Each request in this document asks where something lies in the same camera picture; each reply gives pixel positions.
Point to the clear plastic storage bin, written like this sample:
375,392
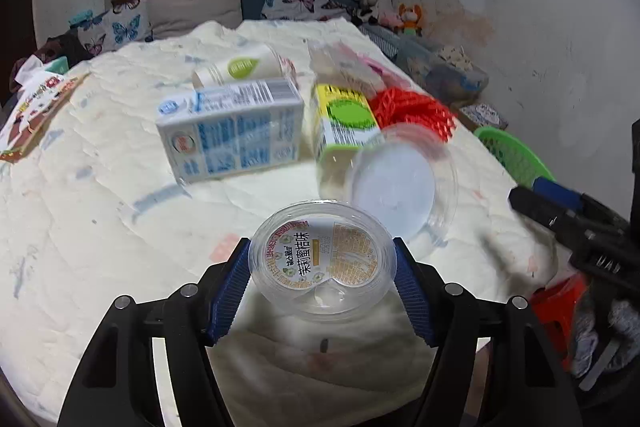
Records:
443,71

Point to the blue white milk carton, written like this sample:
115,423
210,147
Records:
240,127

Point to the orange fox plush toy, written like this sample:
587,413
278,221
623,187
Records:
411,17

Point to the grey plain pillow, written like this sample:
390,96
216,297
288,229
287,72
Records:
174,18

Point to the cartoon tissue pack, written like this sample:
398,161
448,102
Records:
41,90

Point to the red foam fruit net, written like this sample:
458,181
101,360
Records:
396,106

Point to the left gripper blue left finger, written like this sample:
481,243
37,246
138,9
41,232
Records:
224,299

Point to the dark clothes pile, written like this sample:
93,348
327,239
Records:
66,45

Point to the green plastic mesh trash basket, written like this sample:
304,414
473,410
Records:
518,159

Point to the white paper cup green logo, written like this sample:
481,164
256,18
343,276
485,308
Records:
256,61

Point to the butterfly pillow left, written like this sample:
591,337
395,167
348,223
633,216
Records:
113,28

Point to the cow plush toy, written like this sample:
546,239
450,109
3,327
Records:
371,12

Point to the pink pig plush toy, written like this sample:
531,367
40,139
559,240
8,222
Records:
390,20

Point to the brown cardboard box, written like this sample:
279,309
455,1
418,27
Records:
454,107

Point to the butterfly pillow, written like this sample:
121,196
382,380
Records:
305,10
113,28

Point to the red plastic stool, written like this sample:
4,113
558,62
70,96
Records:
555,308

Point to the pink snack wrapper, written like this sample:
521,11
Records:
338,65

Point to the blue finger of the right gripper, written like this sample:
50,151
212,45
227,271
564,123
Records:
537,209
557,193

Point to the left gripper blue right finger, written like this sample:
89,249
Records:
409,282

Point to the clear plastic lid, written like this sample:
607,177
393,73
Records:
402,175

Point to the butterfly pillow right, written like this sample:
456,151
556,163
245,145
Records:
305,10

